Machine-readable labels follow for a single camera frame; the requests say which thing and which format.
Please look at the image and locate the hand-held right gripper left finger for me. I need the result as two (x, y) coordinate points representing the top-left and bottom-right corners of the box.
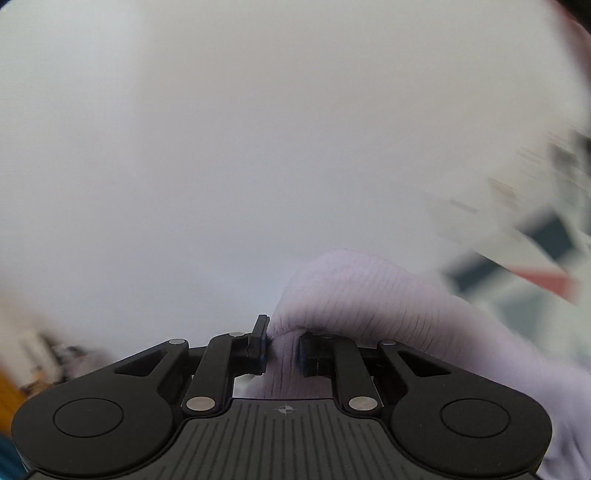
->
(113, 314), (271, 414)

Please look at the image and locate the geometric patterned table mat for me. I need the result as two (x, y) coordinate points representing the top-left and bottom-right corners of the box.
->
(422, 131), (591, 319)

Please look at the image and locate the lilac knit cardigan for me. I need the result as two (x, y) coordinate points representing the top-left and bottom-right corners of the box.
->
(245, 249), (591, 480)

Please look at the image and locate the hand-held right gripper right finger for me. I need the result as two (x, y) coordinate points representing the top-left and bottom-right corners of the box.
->
(298, 331), (455, 414)

